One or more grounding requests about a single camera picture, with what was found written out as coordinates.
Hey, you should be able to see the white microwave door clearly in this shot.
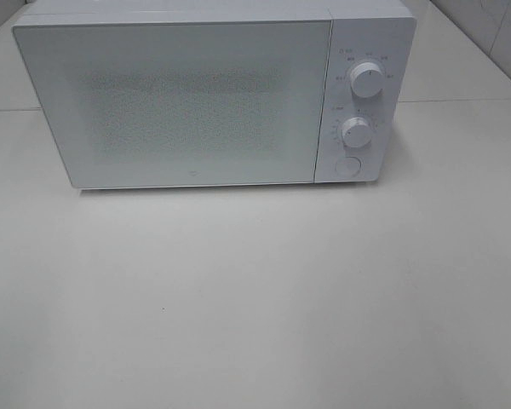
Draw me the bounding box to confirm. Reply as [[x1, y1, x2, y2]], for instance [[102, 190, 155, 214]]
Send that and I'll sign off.
[[13, 21, 331, 189]]

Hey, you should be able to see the white microwave oven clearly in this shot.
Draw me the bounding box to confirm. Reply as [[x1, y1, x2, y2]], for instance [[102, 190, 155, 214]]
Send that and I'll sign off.
[[12, 1, 416, 183]]

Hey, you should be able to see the white timer knob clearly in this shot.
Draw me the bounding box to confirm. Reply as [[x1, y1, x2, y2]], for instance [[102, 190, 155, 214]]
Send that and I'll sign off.
[[341, 117, 374, 148]]

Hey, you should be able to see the white power knob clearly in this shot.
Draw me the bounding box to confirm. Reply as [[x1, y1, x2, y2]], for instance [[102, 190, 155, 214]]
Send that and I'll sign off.
[[349, 61, 384, 98]]

